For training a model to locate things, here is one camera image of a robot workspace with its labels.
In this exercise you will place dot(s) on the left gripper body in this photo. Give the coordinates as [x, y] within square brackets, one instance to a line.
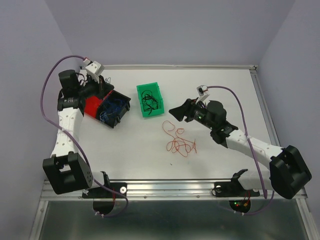
[93, 87]

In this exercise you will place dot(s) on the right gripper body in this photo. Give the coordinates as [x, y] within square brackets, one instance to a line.
[196, 112]

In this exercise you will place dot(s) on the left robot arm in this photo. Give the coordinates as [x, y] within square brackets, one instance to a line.
[68, 169]

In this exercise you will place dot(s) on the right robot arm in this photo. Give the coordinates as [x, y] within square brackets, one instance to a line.
[279, 169]

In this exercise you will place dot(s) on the red plastic bin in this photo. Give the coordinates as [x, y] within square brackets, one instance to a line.
[93, 103]

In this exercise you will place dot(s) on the black plastic bin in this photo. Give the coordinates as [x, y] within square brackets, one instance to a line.
[113, 108]

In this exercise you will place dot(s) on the green plastic bin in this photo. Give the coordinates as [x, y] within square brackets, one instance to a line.
[150, 100]

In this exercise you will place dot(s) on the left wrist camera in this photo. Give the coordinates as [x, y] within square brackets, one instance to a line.
[94, 69]

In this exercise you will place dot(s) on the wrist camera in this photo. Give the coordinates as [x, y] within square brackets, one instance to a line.
[94, 69]
[203, 93]

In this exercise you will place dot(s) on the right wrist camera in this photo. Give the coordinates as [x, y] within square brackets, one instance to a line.
[203, 93]

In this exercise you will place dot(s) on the aluminium back rail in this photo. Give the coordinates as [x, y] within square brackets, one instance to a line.
[177, 66]

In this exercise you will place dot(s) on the aluminium rail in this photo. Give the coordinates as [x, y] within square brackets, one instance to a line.
[177, 66]
[265, 110]
[151, 190]

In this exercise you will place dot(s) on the aluminium right rail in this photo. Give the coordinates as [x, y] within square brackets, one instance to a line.
[265, 110]

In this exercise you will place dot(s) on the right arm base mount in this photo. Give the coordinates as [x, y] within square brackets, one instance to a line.
[232, 188]

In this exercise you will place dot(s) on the aluminium front rail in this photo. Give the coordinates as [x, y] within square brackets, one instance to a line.
[151, 190]

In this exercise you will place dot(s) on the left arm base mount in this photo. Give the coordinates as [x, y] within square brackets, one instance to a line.
[98, 192]

